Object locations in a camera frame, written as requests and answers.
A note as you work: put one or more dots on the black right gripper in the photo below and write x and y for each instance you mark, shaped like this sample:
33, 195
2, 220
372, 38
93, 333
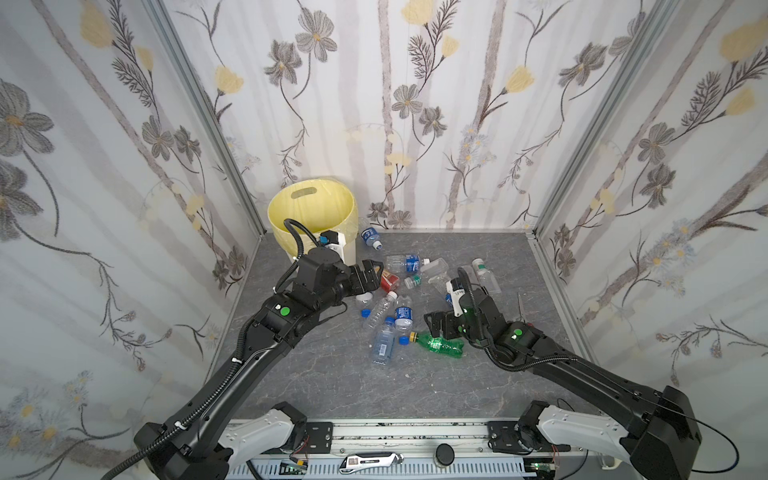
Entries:
448, 324

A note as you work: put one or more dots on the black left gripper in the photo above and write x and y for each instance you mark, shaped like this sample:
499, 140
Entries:
365, 279

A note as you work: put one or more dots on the green soda bottle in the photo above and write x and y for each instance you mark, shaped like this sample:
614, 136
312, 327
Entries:
439, 345

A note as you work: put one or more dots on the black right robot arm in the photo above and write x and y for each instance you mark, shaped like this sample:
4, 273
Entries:
655, 431

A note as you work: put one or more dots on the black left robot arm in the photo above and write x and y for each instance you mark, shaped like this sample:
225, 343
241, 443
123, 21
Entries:
187, 445

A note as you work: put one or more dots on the white bin with yellow liner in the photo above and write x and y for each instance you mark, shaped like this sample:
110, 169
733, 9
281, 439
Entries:
320, 205

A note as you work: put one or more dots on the clear bottle white green cap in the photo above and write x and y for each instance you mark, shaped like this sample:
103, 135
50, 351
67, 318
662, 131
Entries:
485, 277

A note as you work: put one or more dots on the red orange tea bottle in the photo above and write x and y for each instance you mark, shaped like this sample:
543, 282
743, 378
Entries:
389, 281

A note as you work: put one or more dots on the small blue label water bottle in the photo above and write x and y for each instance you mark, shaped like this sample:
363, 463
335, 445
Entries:
403, 314

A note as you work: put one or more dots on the clear bottle blue label top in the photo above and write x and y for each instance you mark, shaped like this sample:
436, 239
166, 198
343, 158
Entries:
405, 263

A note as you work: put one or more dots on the clear bottle blue cap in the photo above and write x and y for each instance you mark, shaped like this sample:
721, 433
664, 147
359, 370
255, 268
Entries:
381, 352

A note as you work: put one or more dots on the black round knob centre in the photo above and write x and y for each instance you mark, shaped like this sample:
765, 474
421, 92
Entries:
444, 455

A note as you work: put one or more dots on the silver adjustable wrench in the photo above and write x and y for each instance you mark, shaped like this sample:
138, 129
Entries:
367, 460

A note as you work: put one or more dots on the red handled scissors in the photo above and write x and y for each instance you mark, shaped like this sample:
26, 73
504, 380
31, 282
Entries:
521, 313

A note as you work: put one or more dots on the blue label bottle by wall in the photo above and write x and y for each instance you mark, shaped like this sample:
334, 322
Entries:
370, 236

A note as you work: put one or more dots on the aluminium mounting rail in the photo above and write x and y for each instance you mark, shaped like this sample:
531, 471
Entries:
319, 452

